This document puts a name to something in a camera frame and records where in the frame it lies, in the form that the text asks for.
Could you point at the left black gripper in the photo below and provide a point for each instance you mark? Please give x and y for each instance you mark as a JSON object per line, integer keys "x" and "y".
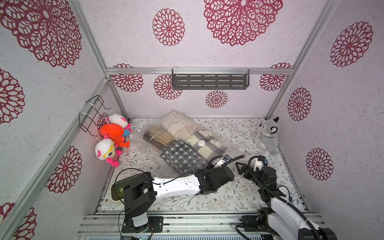
{"x": 207, "y": 172}

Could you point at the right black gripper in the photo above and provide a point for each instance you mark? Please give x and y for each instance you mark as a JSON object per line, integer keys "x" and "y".
{"x": 249, "y": 171}

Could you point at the black white houndstooth scarf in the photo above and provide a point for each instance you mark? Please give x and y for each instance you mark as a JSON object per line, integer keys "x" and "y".
{"x": 182, "y": 158}

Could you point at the grey cream plaid scarf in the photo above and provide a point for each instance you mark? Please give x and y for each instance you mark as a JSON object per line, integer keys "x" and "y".
{"x": 214, "y": 146}

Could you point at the clear plastic vacuum bag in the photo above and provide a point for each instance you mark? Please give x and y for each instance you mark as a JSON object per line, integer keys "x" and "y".
{"x": 149, "y": 156}

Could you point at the cream fringed scarf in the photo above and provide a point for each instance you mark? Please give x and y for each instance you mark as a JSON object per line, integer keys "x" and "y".
{"x": 179, "y": 125}

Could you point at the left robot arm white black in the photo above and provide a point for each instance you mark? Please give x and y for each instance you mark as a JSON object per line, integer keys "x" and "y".
{"x": 142, "y": 190}

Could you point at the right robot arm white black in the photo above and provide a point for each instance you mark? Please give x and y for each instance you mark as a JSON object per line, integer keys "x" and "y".
{"x": 279, "y": 217}

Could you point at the white bag valve cap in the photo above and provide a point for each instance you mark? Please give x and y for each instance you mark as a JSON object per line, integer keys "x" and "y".
{"x": 201, "y": 143}

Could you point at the brown beige scarf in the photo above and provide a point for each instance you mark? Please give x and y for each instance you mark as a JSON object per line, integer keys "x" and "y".
{"x": 158, "y": 136}

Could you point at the grey plush toy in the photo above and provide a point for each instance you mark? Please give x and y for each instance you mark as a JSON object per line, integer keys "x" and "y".
{"x": 267, "y": 138}

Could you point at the red octopus plush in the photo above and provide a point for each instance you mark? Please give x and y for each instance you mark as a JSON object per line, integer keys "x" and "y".
{"x": 115, "y": 133}

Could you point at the white plush with yellow glasses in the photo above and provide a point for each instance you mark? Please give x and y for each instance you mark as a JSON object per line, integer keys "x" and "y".
{"x": 106, "y": 150}

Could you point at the white pink plush top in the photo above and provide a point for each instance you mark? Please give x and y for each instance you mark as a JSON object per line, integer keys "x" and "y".
{"x": 118, "y": 120}

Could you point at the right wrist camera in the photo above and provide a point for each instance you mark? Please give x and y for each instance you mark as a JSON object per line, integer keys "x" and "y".
{"x": 259, "y": 163}

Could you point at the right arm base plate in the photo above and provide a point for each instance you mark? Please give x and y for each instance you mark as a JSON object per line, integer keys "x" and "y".
{"x": 255, "y": 222}

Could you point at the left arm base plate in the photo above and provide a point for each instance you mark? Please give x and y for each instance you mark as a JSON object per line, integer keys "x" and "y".
{"x": 151, "y": 224}

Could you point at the grey metal wall shelf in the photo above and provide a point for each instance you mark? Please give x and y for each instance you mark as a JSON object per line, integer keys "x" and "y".
{"x": 210, "y": 81}

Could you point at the black wire basket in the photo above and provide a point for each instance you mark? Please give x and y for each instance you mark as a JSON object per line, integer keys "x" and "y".
{"x": 87, "y": 119}

